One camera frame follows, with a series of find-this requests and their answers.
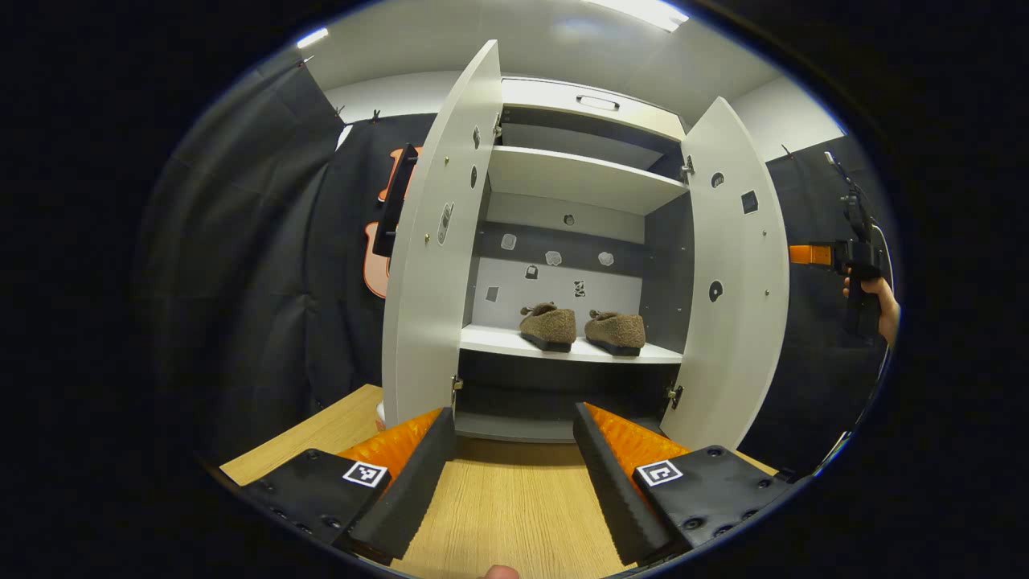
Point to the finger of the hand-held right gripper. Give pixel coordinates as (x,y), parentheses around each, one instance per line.
(808,255)

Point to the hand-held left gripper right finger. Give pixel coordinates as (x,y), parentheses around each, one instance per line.
(611,498)

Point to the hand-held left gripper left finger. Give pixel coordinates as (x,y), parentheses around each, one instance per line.
(410,498)

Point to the white shoe cabinet door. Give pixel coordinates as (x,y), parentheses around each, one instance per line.
(434,305)
(739,338)

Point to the brown fuzzy shoe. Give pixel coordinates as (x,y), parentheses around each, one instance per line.
(615,331)
(548,326)

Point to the white shoe cabinet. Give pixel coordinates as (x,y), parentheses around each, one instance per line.
(498,342)

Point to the white cabinet drawer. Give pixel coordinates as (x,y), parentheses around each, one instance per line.
(547,100)

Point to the small white container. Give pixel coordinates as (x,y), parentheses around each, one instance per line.
(381,416)

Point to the black backdrop cloth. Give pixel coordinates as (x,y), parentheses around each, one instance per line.
(241,281)

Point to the long ceiling light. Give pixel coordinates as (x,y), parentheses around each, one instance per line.
(639,12)
(312,37)

